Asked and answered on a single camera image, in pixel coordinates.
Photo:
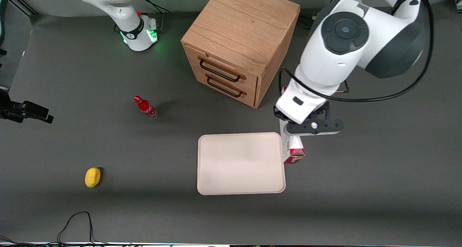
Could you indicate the red cola bottle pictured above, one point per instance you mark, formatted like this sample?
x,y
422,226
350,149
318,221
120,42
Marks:
x,y
145,107

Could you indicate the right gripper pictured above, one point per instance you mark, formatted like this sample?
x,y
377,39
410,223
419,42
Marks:
x,y
15,111

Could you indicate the wooden drawer cabinet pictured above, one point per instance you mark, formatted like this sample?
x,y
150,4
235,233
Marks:
x,y
242,26

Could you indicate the yellow lemon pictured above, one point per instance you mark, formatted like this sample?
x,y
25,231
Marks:
x,y
92,177

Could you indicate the wooden drawer front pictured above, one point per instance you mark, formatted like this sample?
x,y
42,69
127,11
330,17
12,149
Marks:
x,y
251,81
251,98

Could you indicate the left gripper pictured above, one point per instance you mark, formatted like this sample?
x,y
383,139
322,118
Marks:
x,y
278,113

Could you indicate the white rectangular tray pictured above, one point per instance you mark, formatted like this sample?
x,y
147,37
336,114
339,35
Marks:
x,y
240,164

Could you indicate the red tartan cookie box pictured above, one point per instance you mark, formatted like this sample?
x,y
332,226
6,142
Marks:
x,y
296,155

